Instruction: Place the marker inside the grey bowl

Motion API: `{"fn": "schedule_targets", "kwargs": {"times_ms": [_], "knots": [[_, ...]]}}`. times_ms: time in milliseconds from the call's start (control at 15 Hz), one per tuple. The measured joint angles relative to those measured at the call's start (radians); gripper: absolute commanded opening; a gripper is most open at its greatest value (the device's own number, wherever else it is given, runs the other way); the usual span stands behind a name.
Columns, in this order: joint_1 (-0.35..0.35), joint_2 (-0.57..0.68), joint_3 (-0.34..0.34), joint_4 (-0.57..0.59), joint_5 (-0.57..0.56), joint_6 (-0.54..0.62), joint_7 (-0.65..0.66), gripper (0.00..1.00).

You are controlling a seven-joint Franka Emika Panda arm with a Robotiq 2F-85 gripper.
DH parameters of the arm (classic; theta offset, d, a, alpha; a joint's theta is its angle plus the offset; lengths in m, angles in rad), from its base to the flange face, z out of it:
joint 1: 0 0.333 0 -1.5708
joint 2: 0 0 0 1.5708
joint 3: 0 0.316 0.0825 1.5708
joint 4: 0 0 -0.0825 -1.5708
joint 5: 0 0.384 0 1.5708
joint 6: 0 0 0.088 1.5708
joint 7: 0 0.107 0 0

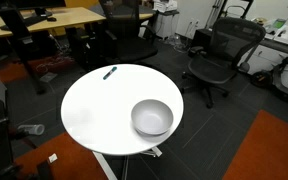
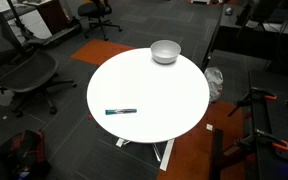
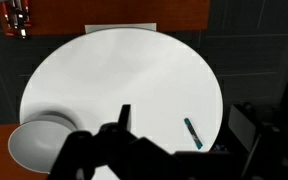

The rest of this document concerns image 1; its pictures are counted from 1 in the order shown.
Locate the white table base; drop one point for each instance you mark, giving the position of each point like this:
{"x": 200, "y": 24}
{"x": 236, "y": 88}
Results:
{"x": 104, "y": 165}

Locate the green object on desk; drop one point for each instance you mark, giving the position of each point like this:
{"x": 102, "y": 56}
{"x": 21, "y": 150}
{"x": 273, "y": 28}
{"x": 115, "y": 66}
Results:
{"x": 279, "y": 23}

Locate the black box on floor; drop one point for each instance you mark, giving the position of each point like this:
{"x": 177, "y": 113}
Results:
{"x": 203, "y": 38}

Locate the black stand post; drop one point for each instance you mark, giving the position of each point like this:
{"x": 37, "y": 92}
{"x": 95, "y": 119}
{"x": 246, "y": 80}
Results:
{"x": 45, "y": 170}

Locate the teal marker pen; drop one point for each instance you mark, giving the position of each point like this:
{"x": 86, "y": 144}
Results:
{"x": 110, "y": 73}

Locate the black padded office chair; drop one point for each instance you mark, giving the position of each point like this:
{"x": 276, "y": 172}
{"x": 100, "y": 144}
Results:
{"x": 127, "y": 36}

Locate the small white paper tag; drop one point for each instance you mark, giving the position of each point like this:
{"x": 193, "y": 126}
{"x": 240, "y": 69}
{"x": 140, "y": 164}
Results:
{"x": 53, "y": 158}

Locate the wooden top desk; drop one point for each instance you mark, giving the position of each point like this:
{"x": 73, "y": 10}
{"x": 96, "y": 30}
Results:
{"x": 70, "y": 16}

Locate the white long desk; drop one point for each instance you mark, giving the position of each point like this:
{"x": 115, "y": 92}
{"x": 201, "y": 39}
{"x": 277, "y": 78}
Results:
{"x": 284, "y": 41}

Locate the flat grey floor plate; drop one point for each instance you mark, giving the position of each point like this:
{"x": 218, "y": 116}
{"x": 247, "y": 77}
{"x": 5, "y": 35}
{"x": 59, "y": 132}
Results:
{"x": 48, "y": 77}

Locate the grey bowl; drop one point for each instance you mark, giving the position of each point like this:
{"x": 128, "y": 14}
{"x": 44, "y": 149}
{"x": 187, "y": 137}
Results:
{"x": 152, "y": 117}

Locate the black monitor with stand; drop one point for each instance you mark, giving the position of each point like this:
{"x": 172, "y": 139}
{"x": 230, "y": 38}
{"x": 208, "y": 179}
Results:
{"x": 34, "y": 4}

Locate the white printer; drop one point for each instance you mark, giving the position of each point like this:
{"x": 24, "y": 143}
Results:
{"x": 165, "y": 5}

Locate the black computer tower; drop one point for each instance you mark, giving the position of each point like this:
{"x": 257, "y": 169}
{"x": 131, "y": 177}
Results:
{"x": 80, "y": 46}

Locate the black computer mouse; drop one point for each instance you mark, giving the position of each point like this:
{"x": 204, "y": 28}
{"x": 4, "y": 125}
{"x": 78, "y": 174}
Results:
{"x": 51, "y": 19}

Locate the black keyboard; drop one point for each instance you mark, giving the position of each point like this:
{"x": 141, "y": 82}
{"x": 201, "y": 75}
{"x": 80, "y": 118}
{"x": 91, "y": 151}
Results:
{"x": 25, "y": 22}

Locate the black electric scooter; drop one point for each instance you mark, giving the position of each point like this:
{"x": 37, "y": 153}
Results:
{"x": 277, "y": 78}

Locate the white cabinet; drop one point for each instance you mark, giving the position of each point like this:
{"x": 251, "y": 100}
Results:
{"x": 167, "y": 25}

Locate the black mesh office chair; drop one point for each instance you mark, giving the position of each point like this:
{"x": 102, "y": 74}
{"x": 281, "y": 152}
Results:
{"x": 224, "y": 60}

